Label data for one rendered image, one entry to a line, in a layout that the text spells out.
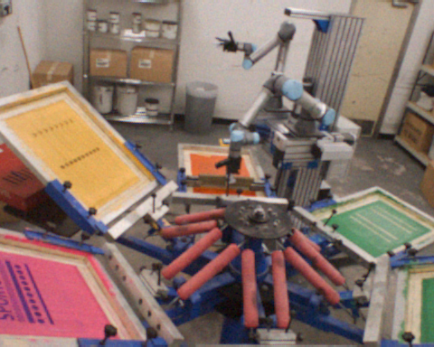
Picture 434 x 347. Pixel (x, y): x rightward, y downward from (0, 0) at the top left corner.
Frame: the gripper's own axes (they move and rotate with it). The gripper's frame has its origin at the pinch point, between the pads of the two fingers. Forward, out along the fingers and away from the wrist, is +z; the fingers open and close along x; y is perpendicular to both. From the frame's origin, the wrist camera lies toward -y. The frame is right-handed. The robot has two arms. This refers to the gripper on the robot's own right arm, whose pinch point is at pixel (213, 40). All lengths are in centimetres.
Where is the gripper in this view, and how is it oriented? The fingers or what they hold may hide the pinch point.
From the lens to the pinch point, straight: 354.7
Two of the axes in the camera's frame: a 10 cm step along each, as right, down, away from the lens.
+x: 1.2, -5.8, 8.1
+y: -1.1, 8.0, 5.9
